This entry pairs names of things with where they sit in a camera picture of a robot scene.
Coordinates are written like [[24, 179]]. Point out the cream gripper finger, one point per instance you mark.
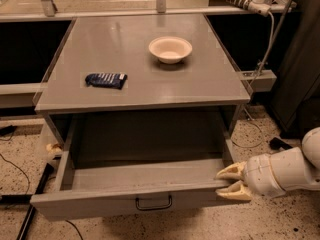
[[236, 191], [232, 172]]

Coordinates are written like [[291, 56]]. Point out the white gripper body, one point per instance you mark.
[[259, 174]]

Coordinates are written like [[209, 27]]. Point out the grey top drawer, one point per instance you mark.
[[138, 162]]

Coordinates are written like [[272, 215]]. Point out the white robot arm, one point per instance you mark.
[[274, 175]]

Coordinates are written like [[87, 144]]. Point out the grey drawer cabinet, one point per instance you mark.
[[205, 80]]

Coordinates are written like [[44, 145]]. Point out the black office chair base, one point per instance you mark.
[[276, 144]]

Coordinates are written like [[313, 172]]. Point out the white paper bowl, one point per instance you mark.
[[169, 49]]

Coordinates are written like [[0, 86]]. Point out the white power strip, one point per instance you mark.
[[254, 6]]

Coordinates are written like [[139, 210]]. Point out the grey metal frame rail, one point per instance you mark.
[[257, 83]]

